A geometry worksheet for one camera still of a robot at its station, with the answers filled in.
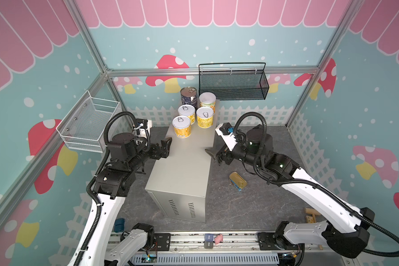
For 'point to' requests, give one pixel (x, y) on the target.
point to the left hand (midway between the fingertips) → (160, 141)
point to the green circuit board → (151, 259)
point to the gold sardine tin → (237, 181)
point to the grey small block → (208, 243)
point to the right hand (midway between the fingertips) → (213, 140)
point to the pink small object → (219, 239)
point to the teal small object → (119, 225)
